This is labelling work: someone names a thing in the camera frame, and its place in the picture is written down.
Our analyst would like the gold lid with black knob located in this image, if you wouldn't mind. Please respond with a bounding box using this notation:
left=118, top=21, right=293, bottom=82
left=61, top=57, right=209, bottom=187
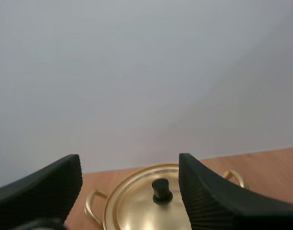
left=105, top=163, right=192, bottom=230

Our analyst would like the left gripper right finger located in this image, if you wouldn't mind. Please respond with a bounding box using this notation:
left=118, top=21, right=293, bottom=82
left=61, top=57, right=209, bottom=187
left=179, top=153, right=293, bottom=230

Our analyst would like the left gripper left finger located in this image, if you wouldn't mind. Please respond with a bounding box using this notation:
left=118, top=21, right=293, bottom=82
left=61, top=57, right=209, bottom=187
left=0, top=154, right=83, bottom=230

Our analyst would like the gold pot with two handles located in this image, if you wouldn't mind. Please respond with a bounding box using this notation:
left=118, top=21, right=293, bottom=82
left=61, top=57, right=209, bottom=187
left=84, top=169, right=245, bottom=230

